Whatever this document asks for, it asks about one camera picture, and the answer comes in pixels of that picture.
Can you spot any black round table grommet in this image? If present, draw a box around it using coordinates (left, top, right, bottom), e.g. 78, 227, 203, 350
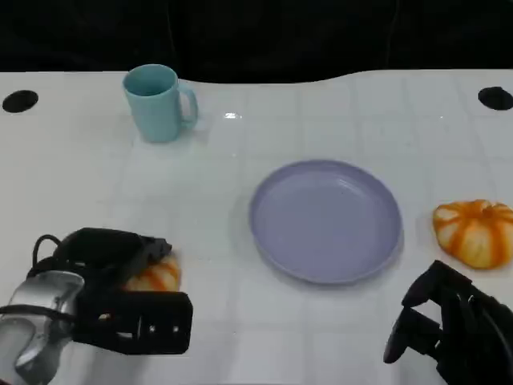
477, 86, 513, 111
2, 90, 39, 114

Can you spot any pale green mug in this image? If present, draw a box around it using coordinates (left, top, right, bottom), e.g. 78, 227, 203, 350
122, 63, 200, 144

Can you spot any orange and white toy bread roll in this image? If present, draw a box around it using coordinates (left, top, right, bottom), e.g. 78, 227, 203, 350
432, 199, 513, 270
123, 253, 182, 293

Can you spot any lilac plate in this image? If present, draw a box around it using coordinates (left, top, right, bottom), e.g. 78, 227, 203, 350
248, 159, 404, 286

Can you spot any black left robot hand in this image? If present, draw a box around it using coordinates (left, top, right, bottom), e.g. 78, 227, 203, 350
53, 227, 194, 356

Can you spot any black looped wrist cable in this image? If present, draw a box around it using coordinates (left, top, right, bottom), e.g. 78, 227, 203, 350
30, 233, 62, 274

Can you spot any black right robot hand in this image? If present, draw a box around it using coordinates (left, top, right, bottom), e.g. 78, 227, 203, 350
383, 260, 513, 385

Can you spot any black forearm cable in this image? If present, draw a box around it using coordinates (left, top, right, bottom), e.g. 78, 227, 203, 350
0, 305, 77, 322

